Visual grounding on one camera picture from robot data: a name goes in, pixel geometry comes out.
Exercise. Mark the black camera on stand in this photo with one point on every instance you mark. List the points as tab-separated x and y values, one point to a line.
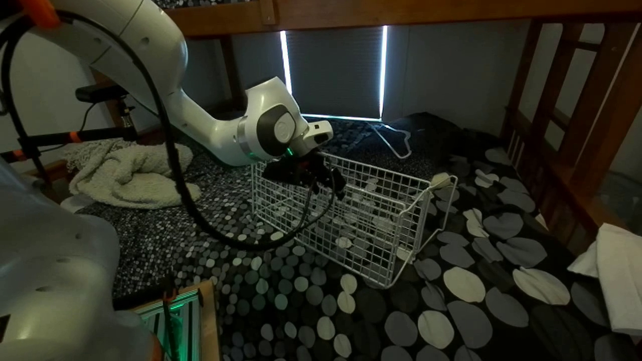
101	93

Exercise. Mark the dark window blind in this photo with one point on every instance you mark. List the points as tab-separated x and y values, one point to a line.
334	74

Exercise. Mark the black grey dotted duvet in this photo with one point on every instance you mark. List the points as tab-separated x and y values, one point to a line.
468	293

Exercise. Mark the white folded cloth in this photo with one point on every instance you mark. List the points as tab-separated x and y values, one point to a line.
623	274

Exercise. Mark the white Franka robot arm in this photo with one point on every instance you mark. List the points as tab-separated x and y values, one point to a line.
214	134

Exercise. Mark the beige crumpled towel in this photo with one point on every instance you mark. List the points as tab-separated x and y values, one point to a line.
122	175

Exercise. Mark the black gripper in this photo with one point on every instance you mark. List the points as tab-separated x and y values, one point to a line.
297	174

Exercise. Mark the dark pillow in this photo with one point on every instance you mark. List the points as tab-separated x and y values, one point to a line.
439	134

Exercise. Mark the black clamp bar orange band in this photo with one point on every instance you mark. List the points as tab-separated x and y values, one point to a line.
61	139

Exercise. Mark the wooden crate green light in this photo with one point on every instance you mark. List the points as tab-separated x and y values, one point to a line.
203	322

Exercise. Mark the wooden bunk bed frame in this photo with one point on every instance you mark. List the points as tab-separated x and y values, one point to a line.
435	12

